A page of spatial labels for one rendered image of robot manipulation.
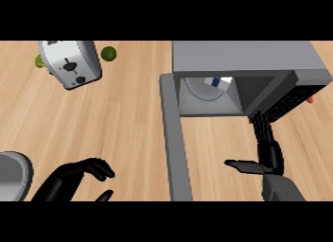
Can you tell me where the grey microwave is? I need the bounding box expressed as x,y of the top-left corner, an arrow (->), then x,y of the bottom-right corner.
171,40 -> 333,125

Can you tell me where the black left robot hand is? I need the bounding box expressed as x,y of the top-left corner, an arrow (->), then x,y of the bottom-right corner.
32,157 -> 116,202

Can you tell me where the silver toaster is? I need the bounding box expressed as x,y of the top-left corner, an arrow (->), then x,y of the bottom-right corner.
39,40 -> 104,91

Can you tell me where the green leafy vegetable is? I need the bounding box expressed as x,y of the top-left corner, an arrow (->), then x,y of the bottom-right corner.
35,54 -> 46,69

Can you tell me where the grey metal pot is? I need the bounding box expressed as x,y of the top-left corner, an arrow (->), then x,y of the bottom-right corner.
0,150 -> 36,202

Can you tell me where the white blue milk carton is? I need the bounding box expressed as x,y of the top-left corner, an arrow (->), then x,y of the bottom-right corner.
203,76 -> 236,94

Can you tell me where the grey microwave door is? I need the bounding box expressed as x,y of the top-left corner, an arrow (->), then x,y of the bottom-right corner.
159,73 -> 194,202

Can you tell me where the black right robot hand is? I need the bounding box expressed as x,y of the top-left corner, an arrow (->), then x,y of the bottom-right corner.
222,110 -> 287,176

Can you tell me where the green lime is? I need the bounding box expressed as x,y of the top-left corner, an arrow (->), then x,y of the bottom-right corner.
100,45 -> 117,62

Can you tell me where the glass microwave turntable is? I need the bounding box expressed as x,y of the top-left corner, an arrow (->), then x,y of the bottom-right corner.
185,77 -> 227,102

